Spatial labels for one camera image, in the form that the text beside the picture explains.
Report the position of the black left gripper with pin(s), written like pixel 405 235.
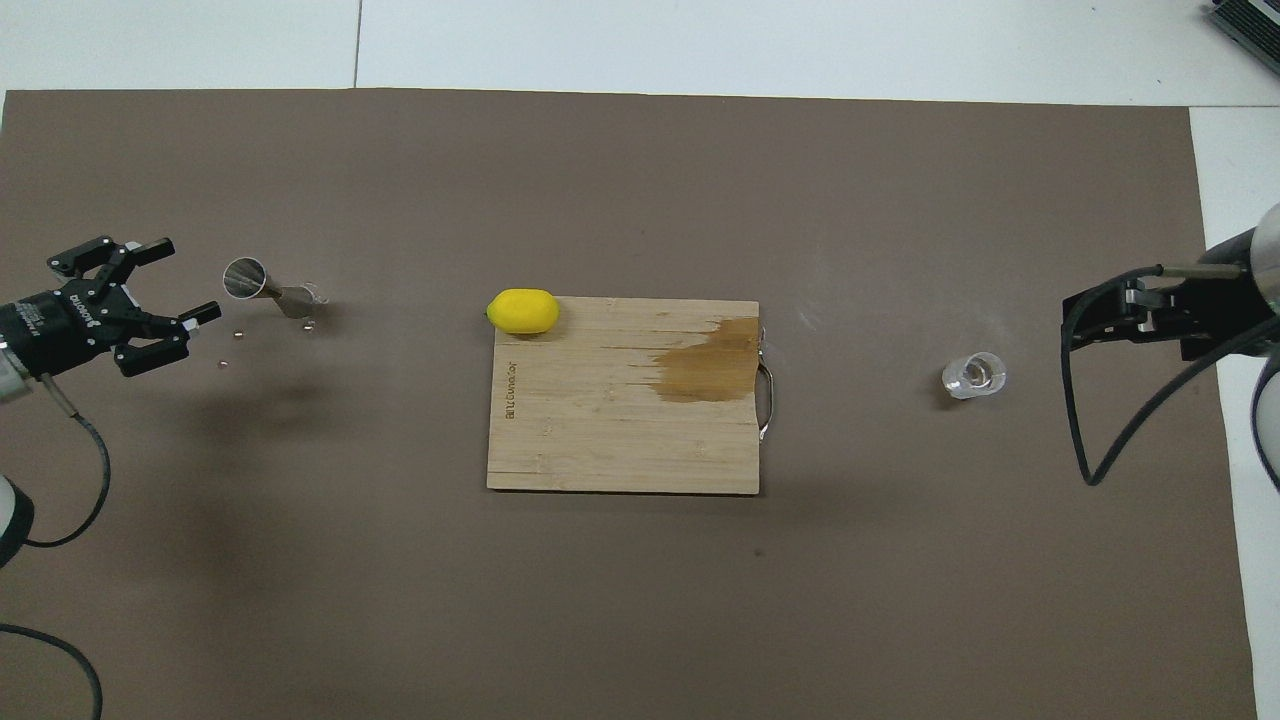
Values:
pixel 70 315

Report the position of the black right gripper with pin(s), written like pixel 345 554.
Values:
pixel 1220 310

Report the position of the steel cocktail jigger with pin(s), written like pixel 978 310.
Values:
pixel 245 278

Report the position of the small clear glass cup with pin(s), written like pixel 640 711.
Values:
pixel 973 376

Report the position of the grey ribbed device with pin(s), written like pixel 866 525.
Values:
pixel 1250 25

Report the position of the yellow lemon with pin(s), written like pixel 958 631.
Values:
pixel 523 311

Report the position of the bamboo cutting board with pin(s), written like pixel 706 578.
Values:
pixel 600 430

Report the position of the brown table mat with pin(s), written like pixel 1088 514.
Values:
pixel 640 600

